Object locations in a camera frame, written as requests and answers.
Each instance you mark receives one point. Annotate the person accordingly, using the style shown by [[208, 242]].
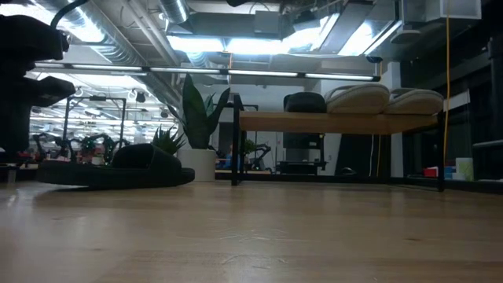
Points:
[[228, 157]]

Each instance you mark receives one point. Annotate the black dome object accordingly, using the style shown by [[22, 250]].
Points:
[[347, 171]]

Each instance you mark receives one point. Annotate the black rear frame bar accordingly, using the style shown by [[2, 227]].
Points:
[[393, 181]]

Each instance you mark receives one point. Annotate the black slide sandal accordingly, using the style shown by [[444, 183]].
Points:
[[129, 169], [304, 103]]

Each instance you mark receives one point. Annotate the long LED light bar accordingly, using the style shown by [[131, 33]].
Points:
[[259, 73]]

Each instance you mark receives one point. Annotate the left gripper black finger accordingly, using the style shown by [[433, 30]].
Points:
[[13, 133]]

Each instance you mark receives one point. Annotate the black background robot arm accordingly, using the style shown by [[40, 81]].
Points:
[[261, 155]]

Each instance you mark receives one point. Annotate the blue box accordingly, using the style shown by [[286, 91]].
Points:
[[450, 173]]

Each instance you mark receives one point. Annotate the green and white container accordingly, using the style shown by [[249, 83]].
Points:
[[464, 169]]

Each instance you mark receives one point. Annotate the black pillar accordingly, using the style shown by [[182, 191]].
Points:
[[496, 98]]

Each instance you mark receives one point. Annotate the round silver ventilation duct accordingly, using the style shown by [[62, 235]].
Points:
[[175, 9]]

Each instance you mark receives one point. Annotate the aloe plant in white pot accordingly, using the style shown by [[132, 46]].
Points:
[[196, 165]]

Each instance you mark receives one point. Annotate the wooden shelf with black frame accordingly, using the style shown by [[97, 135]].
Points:
[[334, 122]]

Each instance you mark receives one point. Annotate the white ceiling box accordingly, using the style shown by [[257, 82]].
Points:
[[461, 8]]

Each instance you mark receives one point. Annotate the grey slide sandal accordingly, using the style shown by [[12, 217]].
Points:
[[416, 103], [357, 100]]

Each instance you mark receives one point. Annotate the large silver ventilation duct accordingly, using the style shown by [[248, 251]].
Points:
[[118, 55]]

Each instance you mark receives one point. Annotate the background robot workstation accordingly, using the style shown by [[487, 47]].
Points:
[[98, 141]]

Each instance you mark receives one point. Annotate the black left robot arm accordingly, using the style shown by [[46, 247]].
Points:
[[27, 39]]

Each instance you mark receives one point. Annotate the black background rig frame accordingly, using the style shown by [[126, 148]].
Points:
[[94, 98]]

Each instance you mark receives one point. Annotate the small background green plant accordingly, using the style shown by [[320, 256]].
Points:
[[247, 145]]

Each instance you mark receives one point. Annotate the red box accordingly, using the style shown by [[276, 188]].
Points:
[[430, 172]]

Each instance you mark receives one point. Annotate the black background cart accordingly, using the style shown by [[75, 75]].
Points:
[[302, 141]]

